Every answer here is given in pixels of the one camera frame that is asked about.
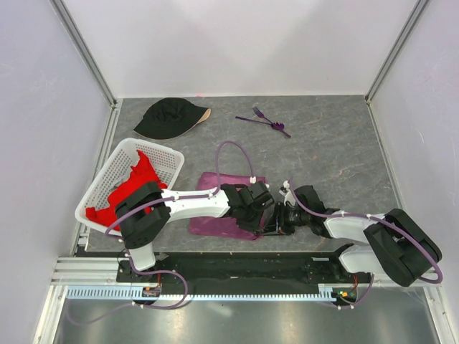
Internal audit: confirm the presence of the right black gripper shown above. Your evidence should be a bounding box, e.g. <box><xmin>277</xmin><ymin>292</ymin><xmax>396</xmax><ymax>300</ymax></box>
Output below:
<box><xmin>260</xmin><ymin>201</ymin><xmax>310</xmax><ymax>236</ymax></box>

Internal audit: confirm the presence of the purple cloth napkin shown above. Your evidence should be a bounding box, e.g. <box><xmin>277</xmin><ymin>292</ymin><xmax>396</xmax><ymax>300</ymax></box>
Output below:
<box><xmin>188</xmin><ymin>172</ymin><xmax>262</xmax><ymax>241</ymax></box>

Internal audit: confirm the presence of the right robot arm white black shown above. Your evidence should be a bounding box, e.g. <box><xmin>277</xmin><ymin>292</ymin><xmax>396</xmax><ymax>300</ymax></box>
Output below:
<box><xmin>264</xmin><ymin>181</ymin><xmax>443</xmax><ymax>287</ymax></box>

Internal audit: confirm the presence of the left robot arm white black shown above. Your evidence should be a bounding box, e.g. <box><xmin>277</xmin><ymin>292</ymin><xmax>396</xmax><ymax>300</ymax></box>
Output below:
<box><xmin>108</xmin><ymin>181</ymin><xmax>275</xmax><ymax>282</ymax></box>

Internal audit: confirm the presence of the purple spoon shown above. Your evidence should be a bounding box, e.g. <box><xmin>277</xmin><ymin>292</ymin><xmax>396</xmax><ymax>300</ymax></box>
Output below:
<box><xmin>235</xmin><ymin>116</ymin><xmax>291</xmax><ymax>138</ymax></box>

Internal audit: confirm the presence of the white plastic basket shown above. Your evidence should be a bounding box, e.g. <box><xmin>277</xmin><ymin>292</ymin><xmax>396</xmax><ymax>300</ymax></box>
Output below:
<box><xmin>75</xmin><ymin>138</ymin><xmax>185</xmax><ymax>233</ymax></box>

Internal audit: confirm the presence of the purple fork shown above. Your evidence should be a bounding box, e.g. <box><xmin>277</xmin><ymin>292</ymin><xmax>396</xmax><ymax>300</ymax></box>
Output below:
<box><xmin>252</xmin><ymin>107</ymin><xmax>275</xmax><ymax>126</ymax></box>

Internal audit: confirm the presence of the red cloth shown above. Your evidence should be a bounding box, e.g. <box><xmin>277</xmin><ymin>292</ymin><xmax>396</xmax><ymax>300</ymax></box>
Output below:
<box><xmin>84</xmin><ymin>149</ymin><xmax>169</xmax><ymax>229</ymax></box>

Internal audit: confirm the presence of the black bucket hat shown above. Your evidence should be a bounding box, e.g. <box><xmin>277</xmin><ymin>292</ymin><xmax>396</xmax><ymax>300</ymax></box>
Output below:
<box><xmin>133</xmin><ymin>97</ymin><xmax>212</xmax><ymax>140</ymax></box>

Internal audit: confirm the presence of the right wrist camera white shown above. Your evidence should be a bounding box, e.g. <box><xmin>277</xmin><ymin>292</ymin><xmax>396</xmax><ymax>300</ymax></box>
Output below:
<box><xmin>279</xmin><ymin>181</ymin><xmax>292</xmax><ymax>198</ymax></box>

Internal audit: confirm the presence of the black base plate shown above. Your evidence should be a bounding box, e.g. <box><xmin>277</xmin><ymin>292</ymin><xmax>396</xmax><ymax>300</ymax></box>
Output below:
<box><xmin>115</xmin><ymin>251</ymin><xmax>372</xmax><ymax>292</ymax></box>

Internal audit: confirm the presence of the blue cable duct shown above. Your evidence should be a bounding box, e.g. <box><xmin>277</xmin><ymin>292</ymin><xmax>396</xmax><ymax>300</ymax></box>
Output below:
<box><xmin>67</xmin><ymin>285</ymin><xmax>339</xmax><ymax>302</ymax></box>

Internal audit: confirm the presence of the left aluminium frame post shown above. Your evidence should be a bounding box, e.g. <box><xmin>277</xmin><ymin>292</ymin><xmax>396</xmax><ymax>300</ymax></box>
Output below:
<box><xmin>49</xmin><ymin>0</ymin><xmax>119</xmax><ymax>108</ymax></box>

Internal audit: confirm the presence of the aluminium frame post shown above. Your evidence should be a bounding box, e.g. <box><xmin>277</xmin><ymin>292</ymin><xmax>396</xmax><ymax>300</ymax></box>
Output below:
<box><xmin>49</xmin><ymin>0</ymin><xmax>119</xmax><ymax>108</ymax></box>
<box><xmin>364</xmin><ymin>0</ymin><xmax>431</xmax><ymax>105</ymax></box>

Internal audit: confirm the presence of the right aluminium frame post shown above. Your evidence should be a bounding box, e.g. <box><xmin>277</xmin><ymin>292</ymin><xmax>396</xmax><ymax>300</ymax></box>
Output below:
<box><xmin>364</xmin><ymin>0</ymin><xmax>431</xmax><ymax>105</ymax></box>

